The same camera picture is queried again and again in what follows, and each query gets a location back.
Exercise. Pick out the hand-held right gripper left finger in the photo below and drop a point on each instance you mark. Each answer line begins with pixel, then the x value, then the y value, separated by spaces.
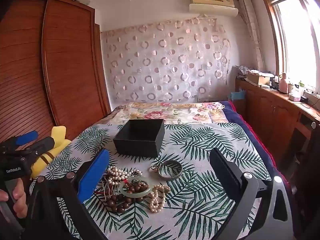
pixel 93 175

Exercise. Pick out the cream pearl strand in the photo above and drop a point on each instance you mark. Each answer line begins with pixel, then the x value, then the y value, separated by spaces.
pixel 155 200

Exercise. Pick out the silver bangle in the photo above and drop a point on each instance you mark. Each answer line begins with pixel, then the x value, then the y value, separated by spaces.
pixel 176 167

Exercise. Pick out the patterned cloth pile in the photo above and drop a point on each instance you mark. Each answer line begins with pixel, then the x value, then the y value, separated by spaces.
pixel 243 70

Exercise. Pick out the green capped bottle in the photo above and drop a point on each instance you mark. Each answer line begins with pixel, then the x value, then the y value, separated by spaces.
pixel 301 87

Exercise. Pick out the white tissue box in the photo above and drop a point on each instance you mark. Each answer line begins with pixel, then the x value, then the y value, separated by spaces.
pixel 295 97

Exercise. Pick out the leaf print cloth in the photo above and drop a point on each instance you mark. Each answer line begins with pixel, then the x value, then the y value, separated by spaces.
pixel 200 142

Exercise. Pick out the blue blanket with red edge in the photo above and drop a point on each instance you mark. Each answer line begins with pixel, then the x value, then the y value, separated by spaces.
pixel 237 115

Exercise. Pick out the floral blanket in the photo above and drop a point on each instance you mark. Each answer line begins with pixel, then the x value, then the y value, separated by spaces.
pixel 175 110

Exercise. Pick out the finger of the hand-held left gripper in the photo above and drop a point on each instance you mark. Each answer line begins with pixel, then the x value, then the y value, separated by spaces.
pixel 26 137
pixel 43 143

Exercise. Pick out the window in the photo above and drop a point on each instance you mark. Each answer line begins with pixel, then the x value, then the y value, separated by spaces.
pixel 295 42

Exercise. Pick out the pale green jade bangle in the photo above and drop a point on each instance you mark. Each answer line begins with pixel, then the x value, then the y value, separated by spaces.
pixel 122 188

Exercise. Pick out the pink bottle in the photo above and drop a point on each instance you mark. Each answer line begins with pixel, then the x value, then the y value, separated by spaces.
pixel 283 85

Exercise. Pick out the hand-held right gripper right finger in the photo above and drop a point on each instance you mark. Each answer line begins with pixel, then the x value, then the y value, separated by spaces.
pixel 225 170

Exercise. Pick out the long wooden cabinet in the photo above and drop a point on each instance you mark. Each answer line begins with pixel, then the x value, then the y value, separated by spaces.
pixel 265 112

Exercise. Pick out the small black device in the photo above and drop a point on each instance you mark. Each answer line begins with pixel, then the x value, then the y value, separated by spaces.
pixel 304 99

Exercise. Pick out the brown wooden wardrobe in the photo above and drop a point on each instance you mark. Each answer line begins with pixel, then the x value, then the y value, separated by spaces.
pixel 62 55

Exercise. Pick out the circle pattern curtain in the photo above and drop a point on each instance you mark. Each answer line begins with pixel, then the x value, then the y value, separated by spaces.
pixel 162 67

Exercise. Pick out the yellow plush toy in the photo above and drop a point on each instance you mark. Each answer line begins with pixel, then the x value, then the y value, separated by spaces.
pixel 58 135

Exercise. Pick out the person's left hand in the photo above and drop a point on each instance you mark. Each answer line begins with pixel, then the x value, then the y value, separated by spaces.
pixel 19 196

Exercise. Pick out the cardboard box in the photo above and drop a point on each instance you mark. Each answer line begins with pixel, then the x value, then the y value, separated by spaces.
pixel 257 78

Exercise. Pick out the lace window curtain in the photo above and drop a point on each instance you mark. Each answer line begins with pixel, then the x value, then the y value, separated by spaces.
pixel 252 30

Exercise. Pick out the black square box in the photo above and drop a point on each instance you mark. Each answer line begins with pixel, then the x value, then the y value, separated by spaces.
pixel 136 147

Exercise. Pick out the blue paper bag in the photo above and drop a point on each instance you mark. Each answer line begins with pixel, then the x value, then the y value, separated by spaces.
pixel 237 97

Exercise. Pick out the wall air conditioner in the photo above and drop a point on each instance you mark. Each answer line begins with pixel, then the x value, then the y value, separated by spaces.
pixel 212 7

